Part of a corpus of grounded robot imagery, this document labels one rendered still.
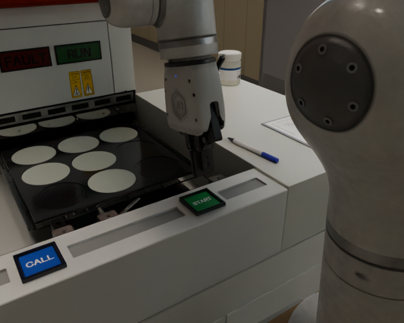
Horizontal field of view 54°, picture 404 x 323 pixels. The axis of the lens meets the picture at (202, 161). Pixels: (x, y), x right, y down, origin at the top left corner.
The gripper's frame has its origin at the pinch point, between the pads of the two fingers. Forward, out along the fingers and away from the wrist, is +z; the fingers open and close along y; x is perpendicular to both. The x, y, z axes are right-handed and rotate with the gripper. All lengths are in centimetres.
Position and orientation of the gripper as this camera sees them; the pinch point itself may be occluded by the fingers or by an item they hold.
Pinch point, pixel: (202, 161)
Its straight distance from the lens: 62.3
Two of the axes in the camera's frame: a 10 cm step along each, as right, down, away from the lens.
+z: 1.1, 9.5, 3.0
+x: 8.3, -2.6, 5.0
